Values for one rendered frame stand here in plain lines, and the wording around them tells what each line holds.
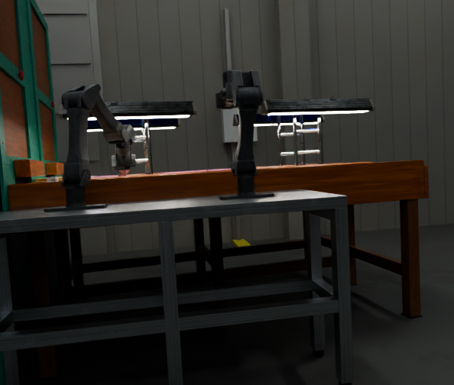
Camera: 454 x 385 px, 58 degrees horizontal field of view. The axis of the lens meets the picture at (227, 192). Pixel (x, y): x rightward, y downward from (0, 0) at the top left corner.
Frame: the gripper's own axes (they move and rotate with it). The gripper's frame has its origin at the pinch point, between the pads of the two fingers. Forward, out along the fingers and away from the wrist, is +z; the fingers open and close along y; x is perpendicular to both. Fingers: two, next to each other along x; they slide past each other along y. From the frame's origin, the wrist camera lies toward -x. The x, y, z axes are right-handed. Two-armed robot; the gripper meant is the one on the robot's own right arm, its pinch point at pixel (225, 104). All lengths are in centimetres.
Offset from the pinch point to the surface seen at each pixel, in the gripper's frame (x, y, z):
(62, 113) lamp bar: 0, 72, 7
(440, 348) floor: 108, -77, -36
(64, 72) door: -71, 114, 215
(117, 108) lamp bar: -1.6, 48.5, 10.2
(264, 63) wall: -77, -78, 220
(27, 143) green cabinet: 12, 92, 21
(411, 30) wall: -109, -240, 219
